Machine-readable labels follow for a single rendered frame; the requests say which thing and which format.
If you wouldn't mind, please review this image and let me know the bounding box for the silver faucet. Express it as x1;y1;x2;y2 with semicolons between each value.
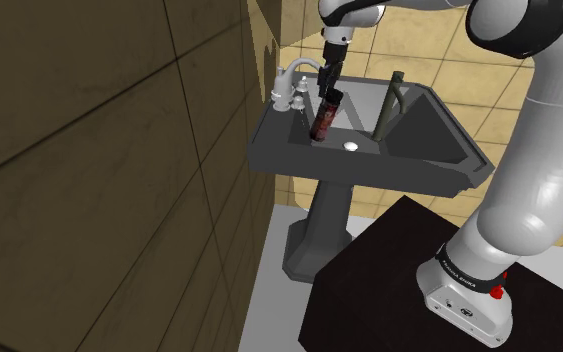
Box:
270;57;323;113

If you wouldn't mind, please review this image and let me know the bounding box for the dark red spray can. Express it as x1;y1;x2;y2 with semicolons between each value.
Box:
308;88;345;144

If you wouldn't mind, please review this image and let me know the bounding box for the dark robot stand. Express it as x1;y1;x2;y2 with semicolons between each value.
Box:
297;195;563;352

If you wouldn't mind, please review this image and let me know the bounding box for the grey pedestal sink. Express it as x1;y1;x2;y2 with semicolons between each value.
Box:
247;71;496;284

